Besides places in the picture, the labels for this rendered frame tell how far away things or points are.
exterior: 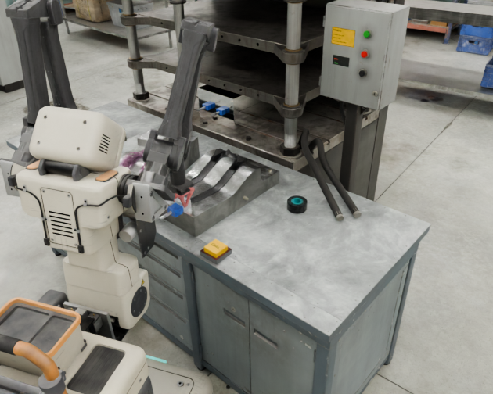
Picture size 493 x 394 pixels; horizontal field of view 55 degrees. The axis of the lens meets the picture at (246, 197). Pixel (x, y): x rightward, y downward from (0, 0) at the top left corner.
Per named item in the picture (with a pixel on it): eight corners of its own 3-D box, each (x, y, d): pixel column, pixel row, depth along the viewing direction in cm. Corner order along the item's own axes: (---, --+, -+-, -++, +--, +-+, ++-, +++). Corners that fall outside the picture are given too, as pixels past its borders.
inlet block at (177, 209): (164, 227, 167) (163, 215, 165) (156, 222, 170) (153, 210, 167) (192, 212, 176) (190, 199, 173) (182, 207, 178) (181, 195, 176)
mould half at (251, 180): (196, 237, 173) (192, 207, 166) (150, 211, 188) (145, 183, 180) (278, 182, 204) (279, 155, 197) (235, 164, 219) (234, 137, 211)
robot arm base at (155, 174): (124, 184, 128) (163, 190, 124) (133, 157, 130) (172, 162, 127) (137, 195, 135) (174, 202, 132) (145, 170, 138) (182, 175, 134)
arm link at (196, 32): (180, 4, 128) (215, 14, 128) (186, 19, 142) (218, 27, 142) (140, 162, 132) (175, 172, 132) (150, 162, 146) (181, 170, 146)
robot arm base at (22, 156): (-4, 162, 139) (30, 167, 136) (7, 137, 142) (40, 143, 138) (16, 173, 147) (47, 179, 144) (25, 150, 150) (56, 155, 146)
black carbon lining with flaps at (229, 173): (195, 209, 177) (192, 188, 171) (167, 194, 186) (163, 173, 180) (254, 173, 198) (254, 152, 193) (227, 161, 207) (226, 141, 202)
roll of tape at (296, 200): (294, 200, 193) (294, 193, 191) (311, 207, 188) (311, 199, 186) (282, 209, 187) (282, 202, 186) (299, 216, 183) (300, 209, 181)
